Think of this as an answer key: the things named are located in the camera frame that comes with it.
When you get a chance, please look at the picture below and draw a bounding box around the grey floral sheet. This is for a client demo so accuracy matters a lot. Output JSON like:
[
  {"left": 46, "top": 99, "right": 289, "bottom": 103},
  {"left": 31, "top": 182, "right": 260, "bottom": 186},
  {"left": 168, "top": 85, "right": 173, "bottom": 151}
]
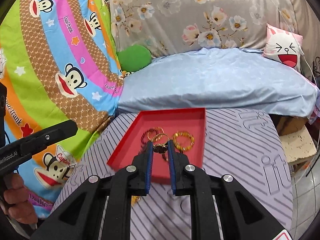
[{"left": 101, "top": 0, "right": 320, "bottom": 60}]

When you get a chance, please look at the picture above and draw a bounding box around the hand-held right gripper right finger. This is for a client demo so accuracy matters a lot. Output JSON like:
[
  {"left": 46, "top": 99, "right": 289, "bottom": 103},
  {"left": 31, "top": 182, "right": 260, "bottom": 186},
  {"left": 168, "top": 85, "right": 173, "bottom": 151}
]
[{"left": 167, "top": 140, "right": 285, "bottom": 240}]

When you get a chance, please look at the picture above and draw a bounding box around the amber yellow bead bracelet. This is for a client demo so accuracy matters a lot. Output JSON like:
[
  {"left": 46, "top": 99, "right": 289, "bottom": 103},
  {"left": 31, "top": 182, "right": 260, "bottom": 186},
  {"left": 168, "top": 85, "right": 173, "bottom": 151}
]
[{"left": 172, "top": 131, "right": 195, "bottom": 152}]

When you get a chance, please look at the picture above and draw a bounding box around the red cardboard box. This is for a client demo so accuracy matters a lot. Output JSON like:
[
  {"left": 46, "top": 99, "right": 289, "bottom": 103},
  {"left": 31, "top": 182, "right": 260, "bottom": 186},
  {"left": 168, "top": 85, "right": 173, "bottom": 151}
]
[{"left": 107, "top": 107, "right": 207, "bottom": 183}]

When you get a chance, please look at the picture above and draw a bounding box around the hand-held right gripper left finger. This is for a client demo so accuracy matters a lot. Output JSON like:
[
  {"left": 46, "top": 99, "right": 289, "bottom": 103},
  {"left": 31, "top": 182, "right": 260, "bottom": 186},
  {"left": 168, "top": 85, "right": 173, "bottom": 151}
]
[{"left": 32, "top": 141, "right": 153, "bottom": 240}]

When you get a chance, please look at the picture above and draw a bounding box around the thin gold bangle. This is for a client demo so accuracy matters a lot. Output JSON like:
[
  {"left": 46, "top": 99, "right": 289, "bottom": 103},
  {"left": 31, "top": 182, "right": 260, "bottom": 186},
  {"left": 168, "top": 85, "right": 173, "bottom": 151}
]
[{"left": 152, "top": 133, "right": 170, "bottom": 145}]

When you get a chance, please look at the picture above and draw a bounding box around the pink cartoon face cushion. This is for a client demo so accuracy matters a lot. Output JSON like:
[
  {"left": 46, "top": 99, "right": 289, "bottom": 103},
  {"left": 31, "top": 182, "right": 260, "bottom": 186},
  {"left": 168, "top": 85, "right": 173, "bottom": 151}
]
[{"left": 262, "top": 23, "right": 304, "bottom": 70}]

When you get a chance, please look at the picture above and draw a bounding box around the white cable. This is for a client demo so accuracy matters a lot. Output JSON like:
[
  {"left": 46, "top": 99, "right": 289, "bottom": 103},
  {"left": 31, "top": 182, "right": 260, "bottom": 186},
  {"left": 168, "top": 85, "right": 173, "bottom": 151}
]
[{"left": 269, "top": 0, "right": 317, "bottom": 82}]

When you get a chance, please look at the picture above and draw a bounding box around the dark garnet bead bracelet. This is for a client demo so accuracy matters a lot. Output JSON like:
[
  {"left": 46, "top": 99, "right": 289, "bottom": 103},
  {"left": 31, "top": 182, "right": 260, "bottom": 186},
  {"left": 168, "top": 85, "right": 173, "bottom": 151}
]
[{"left": 141, "top": 129, "right": 151, "bottom": 156}]

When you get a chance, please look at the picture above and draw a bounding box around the dark metal chair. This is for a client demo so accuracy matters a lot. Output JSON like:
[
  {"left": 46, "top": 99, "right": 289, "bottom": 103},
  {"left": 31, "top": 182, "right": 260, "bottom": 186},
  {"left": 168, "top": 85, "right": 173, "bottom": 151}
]
[{"left": 311, "top": 57, "right": 320, "bottom": 80}]

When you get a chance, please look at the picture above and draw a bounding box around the person's left hand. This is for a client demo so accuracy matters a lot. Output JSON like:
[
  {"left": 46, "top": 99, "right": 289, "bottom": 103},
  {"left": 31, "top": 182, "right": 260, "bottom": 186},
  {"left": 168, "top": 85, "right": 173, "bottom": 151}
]
[{"left": 4, "top": 174, "right": 38, "bottom": 225}]

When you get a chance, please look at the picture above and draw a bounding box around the light blue pillow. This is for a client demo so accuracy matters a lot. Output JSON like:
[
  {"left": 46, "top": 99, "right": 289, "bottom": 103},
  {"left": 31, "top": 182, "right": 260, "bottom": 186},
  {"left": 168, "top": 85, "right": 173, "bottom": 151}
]
[{"left": 117, "top": 47, "right": 318, "bottom": 117}]

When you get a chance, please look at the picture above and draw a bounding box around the colourful cartoon monkey blanket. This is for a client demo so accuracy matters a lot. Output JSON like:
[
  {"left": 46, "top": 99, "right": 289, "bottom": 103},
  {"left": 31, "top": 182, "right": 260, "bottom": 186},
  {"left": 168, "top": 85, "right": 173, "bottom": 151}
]
[{"left": 0, "top": 0, "right": 125, "bottom": 218}]

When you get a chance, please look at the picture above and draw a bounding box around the green pillow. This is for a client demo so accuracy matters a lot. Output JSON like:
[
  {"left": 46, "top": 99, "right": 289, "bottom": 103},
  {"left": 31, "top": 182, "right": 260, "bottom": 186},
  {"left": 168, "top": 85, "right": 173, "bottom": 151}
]
[{"left": 117, "top": 44, "right": 152, "bottom": 72}]

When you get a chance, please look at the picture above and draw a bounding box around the black cable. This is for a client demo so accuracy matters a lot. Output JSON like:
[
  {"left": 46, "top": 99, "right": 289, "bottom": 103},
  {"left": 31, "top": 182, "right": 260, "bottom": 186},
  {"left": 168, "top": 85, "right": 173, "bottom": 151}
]
[{"left": 307, "top": 152, "right": 320, "bottom": 178}]

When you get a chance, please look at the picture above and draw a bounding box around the woven gold bangle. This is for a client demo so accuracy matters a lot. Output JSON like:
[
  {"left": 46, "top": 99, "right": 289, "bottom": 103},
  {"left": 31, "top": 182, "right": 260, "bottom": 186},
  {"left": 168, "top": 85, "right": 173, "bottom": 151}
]
[{"left": 147, "top": 126, "right": 165, "bottom": 142}]

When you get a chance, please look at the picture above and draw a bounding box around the striped grey cloth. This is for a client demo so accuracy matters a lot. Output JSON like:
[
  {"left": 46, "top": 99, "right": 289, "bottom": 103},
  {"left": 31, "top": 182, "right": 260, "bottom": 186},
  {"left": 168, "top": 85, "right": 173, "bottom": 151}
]
[{"left": 50, "top": 109, "right": 294, "bottom": 240}]

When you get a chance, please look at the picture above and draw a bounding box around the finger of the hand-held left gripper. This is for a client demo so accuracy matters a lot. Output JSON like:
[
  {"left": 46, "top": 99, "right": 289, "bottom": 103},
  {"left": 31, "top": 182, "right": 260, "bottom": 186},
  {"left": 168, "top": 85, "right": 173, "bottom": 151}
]
[{"left": 10, "top": 119, "right": 78, "bottom": 156}]

